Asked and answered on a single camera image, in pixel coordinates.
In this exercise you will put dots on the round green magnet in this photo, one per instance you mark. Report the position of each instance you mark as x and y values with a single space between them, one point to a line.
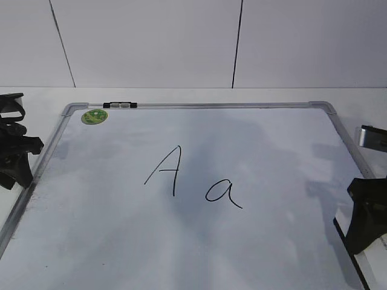
95 116

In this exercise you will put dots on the white rectangular board eraser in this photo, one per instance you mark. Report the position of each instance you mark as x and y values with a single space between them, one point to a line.
370 264

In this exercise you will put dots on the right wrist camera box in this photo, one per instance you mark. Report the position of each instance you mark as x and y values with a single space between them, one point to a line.
371 138

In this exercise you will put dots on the black board hanging clip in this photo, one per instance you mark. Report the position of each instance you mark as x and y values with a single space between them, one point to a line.
120 105

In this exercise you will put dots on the white board with grey frame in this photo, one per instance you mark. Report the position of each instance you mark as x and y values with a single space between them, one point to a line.
205 196

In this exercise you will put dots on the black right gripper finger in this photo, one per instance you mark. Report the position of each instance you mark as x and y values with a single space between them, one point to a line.
368 220

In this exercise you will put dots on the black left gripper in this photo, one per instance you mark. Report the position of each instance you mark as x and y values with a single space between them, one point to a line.
15 147

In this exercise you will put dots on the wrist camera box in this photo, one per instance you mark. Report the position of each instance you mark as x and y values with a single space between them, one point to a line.
371 138
12 103

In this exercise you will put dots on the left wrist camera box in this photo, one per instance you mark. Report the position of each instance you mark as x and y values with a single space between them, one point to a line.
12 103

